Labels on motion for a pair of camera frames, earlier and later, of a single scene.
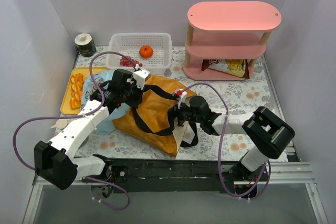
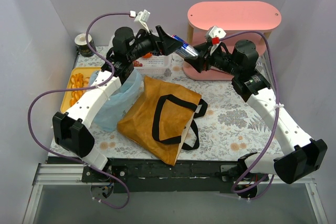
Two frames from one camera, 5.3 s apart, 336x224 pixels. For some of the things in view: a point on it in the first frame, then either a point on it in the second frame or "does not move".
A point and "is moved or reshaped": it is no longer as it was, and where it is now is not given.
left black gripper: (134, 94) to (157, 43)
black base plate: (175, 176) does not move
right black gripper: (177, 112) to (205, 57)
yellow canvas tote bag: (149, 121) is moved or reshaped
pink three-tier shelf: (227, 30) does not move
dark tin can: (86, 44) does not move
